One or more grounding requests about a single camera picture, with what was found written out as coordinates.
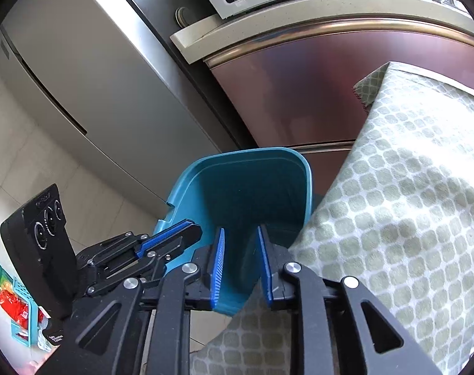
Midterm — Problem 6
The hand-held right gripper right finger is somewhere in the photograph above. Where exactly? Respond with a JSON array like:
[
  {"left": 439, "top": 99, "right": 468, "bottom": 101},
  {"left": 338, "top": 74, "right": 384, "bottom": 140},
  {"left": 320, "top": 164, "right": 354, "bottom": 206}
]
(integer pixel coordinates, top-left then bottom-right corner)
[{"left": 256, "top": 224, "right": 444, "bottom": 375}]

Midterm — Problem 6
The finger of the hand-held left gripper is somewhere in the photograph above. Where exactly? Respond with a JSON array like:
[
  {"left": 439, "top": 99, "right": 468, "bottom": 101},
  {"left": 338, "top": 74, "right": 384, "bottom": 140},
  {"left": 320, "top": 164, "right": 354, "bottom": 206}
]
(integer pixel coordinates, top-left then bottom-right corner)
[
  {"left": 86, "top": 255, "right": 174, "bottom": 298},
  {"left": 76, "top": 221, "right": 203, "bottom": 271}
]

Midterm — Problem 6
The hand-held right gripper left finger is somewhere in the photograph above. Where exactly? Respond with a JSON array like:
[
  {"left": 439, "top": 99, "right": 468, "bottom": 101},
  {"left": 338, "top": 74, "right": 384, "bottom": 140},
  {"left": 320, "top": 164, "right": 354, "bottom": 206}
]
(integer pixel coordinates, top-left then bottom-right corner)
[{"left": 63, "top": 227, "right": 227, "bottom": 375}]

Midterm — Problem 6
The teal plastic basket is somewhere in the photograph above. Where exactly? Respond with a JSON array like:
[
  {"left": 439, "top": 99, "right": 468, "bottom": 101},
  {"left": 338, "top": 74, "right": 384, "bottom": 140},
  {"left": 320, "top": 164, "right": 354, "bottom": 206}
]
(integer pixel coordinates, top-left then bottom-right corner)
[{"left": 10, "top": 277, "right": 53, "bottom": 349}]

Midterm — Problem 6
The red snack packet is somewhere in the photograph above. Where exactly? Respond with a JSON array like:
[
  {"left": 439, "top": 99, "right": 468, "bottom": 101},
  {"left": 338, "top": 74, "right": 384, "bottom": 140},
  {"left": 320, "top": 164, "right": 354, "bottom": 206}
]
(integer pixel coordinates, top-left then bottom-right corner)
[{"left": 0, "top": 287, "right": 32, "bottom": 329}]

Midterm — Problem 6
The green patterned tablecloth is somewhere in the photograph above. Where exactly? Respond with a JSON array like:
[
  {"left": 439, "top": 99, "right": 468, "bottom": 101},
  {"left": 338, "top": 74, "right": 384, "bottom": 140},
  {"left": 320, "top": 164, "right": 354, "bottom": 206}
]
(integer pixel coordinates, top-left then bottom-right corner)
[{"left": 188, "top": 62, "right": 474, "bottom": 375}]

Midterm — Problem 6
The maroon kitchen base cabinet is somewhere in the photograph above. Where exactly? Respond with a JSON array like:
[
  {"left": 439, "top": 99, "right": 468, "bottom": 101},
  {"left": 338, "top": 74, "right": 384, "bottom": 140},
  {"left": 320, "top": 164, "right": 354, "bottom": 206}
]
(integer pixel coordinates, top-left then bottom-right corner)
[{"left": 204, "top": 19, "right": 474, "bottom": 204}]

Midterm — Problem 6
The silver refrigerator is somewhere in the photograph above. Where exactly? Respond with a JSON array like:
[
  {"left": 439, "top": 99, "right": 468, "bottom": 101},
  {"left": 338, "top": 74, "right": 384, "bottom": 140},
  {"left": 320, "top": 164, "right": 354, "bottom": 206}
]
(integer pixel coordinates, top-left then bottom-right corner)
[{"left": 0, "top": 0, "right": 238, "bottom": 212}]

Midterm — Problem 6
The grey round pipe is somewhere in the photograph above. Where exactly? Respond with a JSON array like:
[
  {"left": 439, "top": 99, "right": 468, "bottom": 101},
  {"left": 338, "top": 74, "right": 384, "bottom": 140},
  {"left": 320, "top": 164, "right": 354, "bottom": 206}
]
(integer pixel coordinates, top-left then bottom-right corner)
[{"left": 176, "top": 6, "right": 200, "bottom": 29}]

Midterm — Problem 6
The beige kitchen countertop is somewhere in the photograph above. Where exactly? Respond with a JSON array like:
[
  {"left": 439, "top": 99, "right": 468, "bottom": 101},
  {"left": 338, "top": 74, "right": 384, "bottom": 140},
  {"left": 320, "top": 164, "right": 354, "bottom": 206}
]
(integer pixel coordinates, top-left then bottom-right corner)
[{"left": 170, "top": 0, "right": 474, "bottom": 65}]

